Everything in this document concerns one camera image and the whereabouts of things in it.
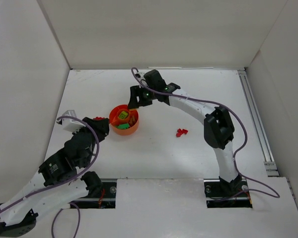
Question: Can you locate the lime curved lego brick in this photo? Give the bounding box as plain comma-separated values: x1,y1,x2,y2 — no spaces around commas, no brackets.
118,111,129,120

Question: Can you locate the brown lego brick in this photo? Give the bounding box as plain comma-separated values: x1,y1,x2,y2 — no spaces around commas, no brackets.
129,116,136,126

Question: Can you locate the orange round divided container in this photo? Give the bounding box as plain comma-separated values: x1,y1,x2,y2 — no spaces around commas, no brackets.
109,105,139,136

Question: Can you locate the green long lego brick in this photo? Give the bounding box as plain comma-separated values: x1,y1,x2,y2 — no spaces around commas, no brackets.
116,123,130,130

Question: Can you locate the red lego pieces cluster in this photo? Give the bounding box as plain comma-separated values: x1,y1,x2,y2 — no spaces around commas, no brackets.
176,128,188,137

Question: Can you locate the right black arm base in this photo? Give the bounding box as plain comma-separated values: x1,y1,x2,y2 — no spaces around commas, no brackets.
204,176,253,208

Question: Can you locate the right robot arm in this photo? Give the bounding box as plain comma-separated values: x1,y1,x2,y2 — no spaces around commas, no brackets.
128,67,242,194

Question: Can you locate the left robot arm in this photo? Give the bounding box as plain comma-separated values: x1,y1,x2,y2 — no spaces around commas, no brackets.
0,116,109,238

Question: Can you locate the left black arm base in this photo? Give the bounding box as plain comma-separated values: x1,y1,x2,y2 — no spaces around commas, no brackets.
72,172,117,209

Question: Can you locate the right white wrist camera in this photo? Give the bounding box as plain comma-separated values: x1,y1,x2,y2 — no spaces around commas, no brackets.
135,72,145,81

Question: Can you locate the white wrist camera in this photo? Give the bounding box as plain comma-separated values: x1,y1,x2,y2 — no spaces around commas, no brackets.
135,72,145,81
56,110,83,132

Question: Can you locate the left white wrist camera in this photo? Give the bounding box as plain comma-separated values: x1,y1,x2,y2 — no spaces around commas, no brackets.
56,110,83,132

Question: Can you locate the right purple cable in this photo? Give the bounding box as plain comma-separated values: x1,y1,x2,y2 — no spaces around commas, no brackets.
131,67,280,200

